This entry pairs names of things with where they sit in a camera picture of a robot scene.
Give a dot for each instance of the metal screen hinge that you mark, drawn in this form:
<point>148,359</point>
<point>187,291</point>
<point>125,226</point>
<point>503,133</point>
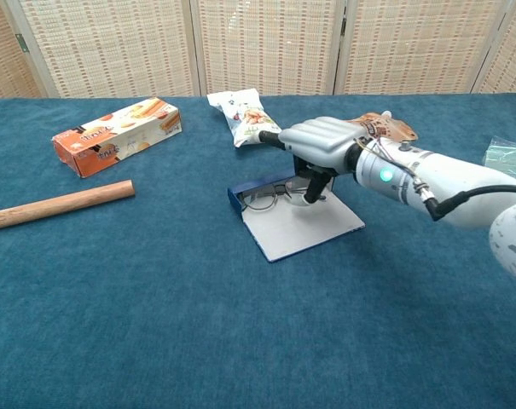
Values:
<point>22,43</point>

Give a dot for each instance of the blue table cloth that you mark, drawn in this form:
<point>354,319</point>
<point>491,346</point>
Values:
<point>155,319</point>

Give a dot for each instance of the black eyeglasses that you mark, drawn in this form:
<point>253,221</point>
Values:
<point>259,198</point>

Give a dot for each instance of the white nut snack bag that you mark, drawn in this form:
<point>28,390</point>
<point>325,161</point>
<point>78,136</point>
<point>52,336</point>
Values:
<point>245,117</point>

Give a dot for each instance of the blue glasses case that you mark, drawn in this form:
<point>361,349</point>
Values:
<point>300,230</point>

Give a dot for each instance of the green dustpan in plastic bag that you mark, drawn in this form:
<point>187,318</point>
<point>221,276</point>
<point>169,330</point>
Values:
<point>509,159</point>

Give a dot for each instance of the orange biscuit carton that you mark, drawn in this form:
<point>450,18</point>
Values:
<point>112,140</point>

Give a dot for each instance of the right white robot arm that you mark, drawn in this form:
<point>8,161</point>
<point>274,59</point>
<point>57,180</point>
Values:
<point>453,179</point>

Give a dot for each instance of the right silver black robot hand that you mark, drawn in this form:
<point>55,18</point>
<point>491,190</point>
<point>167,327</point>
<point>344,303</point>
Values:
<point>321,138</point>

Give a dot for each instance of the orange spout pouch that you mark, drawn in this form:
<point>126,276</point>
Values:
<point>394,128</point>

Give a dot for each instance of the wooden rolling pin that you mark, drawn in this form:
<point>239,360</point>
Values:
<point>61,204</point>

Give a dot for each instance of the woven bamboo screen panel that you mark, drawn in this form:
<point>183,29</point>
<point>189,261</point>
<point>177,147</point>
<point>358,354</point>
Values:
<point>112,47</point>
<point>419,47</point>
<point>266,47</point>
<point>513,55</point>
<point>1,51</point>

